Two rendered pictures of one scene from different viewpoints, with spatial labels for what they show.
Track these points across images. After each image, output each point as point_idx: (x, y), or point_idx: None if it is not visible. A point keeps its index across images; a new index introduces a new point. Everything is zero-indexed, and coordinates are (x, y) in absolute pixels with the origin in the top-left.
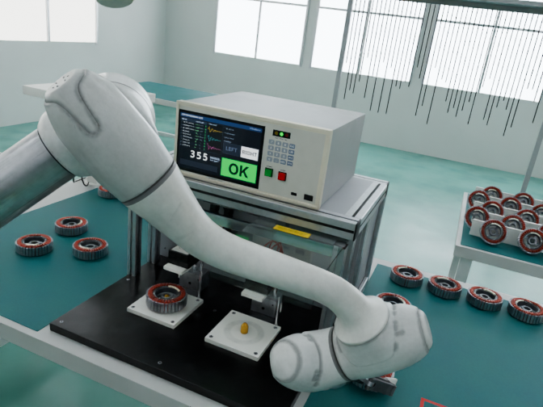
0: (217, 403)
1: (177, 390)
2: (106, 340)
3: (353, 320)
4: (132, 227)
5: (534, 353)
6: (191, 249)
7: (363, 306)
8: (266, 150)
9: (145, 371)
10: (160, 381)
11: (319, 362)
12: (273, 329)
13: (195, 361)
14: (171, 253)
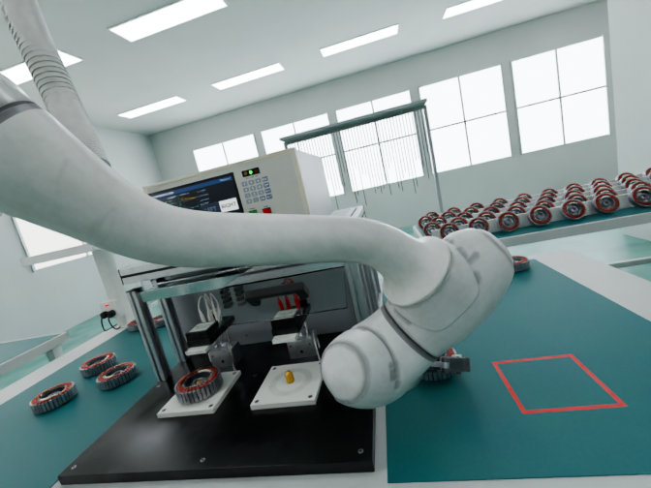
0: (287, 476)
1: (232, 485)
2: (132, 464)
3: (410, 266)
4: (144, 331)
5: (545, 287)
6: (126, 242)
7: (413, 242)
8: (242, 195)
9: (187, 480)
10: (208, 484)
11: (388, 352)
12: (319, 365)
13: (246, 437)
14: (189, 336)
